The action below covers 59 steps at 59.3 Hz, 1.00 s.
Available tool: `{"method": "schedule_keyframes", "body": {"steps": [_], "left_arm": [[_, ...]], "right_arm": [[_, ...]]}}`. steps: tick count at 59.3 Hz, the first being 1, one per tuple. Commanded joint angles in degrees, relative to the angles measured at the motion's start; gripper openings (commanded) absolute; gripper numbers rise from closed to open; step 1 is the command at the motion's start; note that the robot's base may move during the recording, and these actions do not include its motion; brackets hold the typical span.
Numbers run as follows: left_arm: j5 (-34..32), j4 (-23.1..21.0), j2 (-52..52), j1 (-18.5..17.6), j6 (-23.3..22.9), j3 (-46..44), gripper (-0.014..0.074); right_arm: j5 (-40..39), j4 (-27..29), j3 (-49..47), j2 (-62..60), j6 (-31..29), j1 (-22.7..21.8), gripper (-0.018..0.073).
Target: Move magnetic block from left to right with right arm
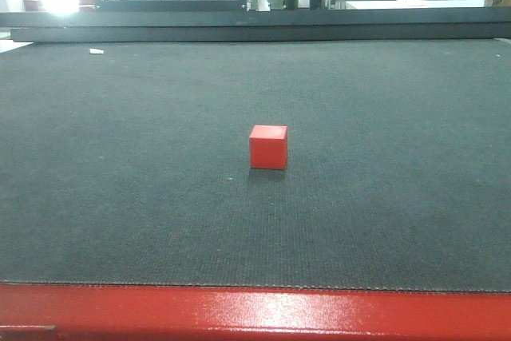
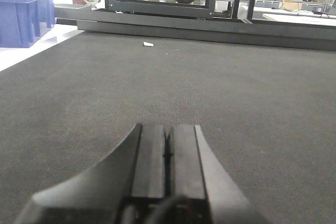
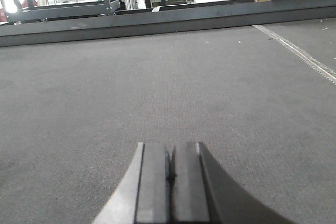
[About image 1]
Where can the small white paper scrap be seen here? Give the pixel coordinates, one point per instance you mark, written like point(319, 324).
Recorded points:
point(93, 51)

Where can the white background table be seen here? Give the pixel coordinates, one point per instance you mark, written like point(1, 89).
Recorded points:
point(400, 4)

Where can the red magnetic cube block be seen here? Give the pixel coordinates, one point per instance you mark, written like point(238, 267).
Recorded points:
point(268, 147)

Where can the dark grey fabric mat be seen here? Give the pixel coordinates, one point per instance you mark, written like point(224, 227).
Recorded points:
point(381, 165)

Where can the black flat board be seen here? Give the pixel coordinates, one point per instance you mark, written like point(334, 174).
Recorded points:
point(247, 26)

